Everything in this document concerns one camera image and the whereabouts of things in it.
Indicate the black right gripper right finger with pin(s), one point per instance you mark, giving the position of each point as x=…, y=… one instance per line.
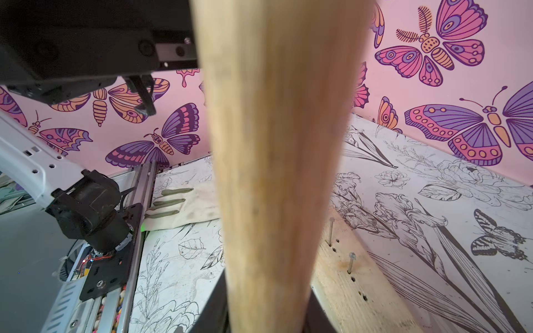
x=316, y=320

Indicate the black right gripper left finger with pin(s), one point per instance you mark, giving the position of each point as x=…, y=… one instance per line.
x=214, y=317

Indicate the small wooden nail block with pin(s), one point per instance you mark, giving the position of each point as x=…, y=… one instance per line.
x=364, y=301

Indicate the wooden handled claw hammer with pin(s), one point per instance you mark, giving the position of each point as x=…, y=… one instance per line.
x=279, y=79

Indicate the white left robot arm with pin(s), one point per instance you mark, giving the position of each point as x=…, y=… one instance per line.
x=91, y=88

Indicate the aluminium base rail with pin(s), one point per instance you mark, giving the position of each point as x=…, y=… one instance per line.
x=93, y=212

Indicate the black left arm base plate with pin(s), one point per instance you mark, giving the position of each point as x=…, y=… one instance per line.
x=112, y=270

